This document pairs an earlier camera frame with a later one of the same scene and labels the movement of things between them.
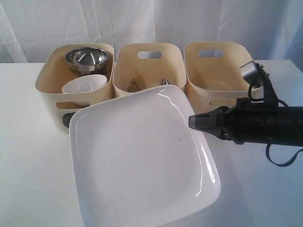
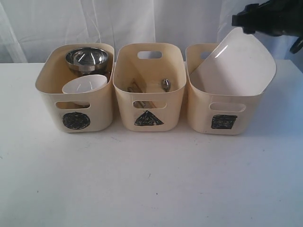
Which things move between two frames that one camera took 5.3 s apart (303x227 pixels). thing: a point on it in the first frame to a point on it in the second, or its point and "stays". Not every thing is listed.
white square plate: (138, 163) to (242, 64)
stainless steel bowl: (86, 59) stays
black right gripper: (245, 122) to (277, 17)
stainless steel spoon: (166, 81) stays
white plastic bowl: (84, 84) stays
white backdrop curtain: (272, 29) stays
